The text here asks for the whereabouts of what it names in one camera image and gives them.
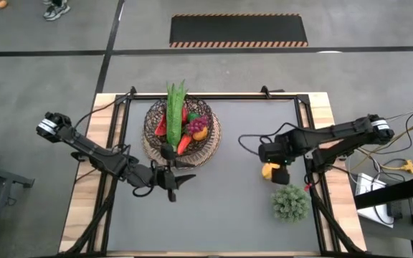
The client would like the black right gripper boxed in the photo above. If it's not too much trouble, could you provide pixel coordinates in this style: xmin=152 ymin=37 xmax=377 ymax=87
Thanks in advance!
xmin=259 ymin=133 xmax=297 ymax=186

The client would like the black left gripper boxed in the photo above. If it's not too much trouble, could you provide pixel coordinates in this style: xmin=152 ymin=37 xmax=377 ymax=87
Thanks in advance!
xmin=152 ymin=143 xmax=196 ymax=202

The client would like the yellow orange toy fruit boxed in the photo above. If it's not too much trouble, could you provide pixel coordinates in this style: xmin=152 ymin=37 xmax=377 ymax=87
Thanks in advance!
xmin=262 ymin=163 xmax=281 ymax=181

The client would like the orange toy carrot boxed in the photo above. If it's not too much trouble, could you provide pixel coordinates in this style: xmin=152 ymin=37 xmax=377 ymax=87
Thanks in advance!
xmin=176 ymin=133 xmax=193 ymax=156

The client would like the red toy watermelon slice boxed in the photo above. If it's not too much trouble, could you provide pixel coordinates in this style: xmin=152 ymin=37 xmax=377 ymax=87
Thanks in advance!
xmin=154 ymin=113 xmax=168 ymax=137

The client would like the red toy grape bunch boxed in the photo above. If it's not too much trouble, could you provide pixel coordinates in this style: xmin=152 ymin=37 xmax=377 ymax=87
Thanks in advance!
xmin=186 ymin=115 xmax=210 ymax=135

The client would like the green toy leek bunch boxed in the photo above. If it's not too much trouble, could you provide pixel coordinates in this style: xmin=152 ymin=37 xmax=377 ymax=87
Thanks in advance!
xmin=166 ymin=79 xmax=189 ymax=151

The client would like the round green artificial plant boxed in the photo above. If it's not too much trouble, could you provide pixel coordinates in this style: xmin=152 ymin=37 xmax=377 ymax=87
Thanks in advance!
xmin=270 ymin=183 xmax=312 ymax=223

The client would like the grey table mat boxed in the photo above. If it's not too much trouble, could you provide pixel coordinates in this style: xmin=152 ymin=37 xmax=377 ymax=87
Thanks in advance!
xmin=106 ymin=98 xmax=321 ymax=252

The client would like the white box beside table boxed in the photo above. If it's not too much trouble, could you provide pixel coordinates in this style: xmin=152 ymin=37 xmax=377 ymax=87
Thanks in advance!
xmin=355 ymin=173 xmax=396 ymax=229

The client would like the yellow power splitter plug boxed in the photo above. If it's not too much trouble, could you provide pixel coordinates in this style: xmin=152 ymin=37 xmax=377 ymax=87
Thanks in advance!
xmin=399 ymin=159 xmax=413 ymax=175

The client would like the black hazard-striped floor mat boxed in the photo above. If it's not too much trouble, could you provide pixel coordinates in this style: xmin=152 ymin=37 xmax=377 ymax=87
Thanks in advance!
xmin=169 ymin=13 xmax=309 ymax=49

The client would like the person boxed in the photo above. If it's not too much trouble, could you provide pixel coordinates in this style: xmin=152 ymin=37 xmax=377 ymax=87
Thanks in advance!
xmin=42 ymin=0 xmax=71 ymax=22

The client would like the dark wicker wire basket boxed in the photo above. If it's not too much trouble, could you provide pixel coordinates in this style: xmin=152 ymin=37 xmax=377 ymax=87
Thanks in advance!
xmin=143 ymin=93 xmax=215 ymax=158

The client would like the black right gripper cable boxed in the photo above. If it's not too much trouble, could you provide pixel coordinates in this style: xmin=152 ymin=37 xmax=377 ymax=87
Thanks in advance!
xmin=237 ymin=122 xmax=300 ymax=156

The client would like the black metal table frame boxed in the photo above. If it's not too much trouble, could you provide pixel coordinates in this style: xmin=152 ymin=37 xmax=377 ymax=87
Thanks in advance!
xmin=62 ymin=85 xmax=367 ymax=258

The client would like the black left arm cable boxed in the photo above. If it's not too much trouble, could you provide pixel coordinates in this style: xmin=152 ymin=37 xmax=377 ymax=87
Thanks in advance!
xmin=73 ymin=93 xmax=132 ymax=130

